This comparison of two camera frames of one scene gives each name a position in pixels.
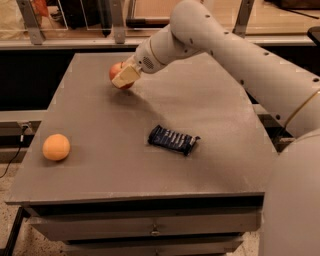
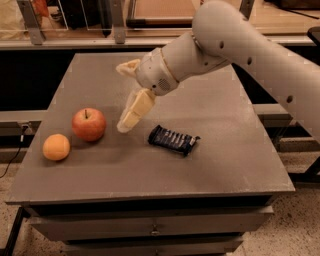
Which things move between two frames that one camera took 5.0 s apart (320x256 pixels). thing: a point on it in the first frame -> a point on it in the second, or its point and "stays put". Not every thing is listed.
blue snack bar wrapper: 172,139 stays put
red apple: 115,70 -> 88,124
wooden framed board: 150,14 stays put
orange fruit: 56,146 stays put
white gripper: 145,58 -> 152,72
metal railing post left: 36,34 stays put
